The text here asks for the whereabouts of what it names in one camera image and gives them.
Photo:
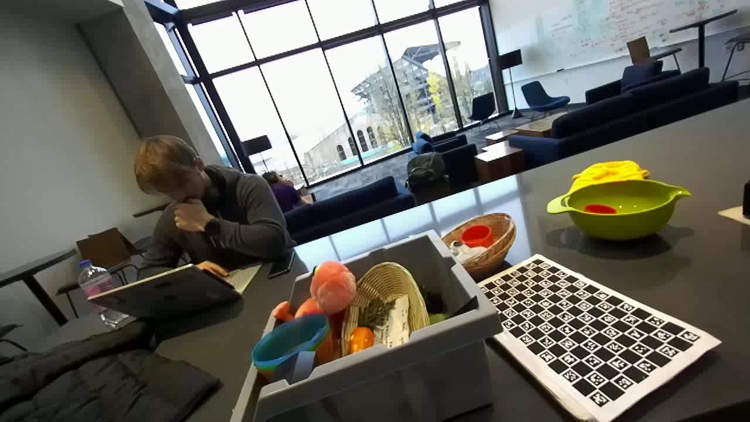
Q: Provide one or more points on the pink plush toy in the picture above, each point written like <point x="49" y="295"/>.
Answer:
<point x="332" y="292"/>

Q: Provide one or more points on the red cup in basket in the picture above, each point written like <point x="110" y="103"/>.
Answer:
<point x="477" y="235"/>

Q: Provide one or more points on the seated person in grey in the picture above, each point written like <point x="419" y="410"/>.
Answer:
<point x="215" y="216"/>

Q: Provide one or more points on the blue plastic cup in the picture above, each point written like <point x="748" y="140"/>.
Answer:
<point x="289" y="351"/>

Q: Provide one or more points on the grey plastic storage bin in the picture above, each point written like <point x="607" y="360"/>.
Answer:
<point x="435" y="377"/>

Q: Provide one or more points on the open laptop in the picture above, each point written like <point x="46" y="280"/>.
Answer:
<point x="176" y="292"/>

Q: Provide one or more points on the green plastic bowl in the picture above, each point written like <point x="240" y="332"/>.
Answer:
<point x="619" y="212"/>

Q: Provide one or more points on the clear water bottle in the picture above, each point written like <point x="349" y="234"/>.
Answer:
<point x="97" y="280"/>

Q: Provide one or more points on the dark blue sofa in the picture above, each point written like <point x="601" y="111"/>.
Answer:
<point x="629" y="114"/>

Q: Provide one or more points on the dark jacket on table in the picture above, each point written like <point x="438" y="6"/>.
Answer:
<point x="110" y="377"/>

